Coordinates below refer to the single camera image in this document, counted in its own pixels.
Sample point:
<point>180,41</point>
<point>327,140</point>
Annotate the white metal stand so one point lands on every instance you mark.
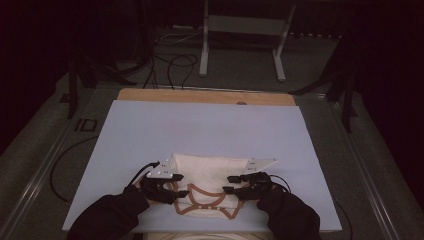
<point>246,25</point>

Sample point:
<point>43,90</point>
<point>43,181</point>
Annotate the black metal stand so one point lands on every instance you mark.
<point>348,100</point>
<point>72,86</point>

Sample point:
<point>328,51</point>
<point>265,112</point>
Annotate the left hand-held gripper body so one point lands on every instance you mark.
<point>161,170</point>

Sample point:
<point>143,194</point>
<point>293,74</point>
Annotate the wooden table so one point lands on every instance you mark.
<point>166,96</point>

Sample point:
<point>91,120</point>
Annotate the pale blue table mat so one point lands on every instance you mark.
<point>200,130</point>

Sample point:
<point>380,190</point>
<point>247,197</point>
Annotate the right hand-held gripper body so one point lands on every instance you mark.
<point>258,185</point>

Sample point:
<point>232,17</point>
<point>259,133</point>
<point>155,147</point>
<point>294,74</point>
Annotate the round brown table grommet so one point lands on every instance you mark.
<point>241,103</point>

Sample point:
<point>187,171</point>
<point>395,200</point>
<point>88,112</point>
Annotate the cream baby bodysuit brown trim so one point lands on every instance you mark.
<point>210,170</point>

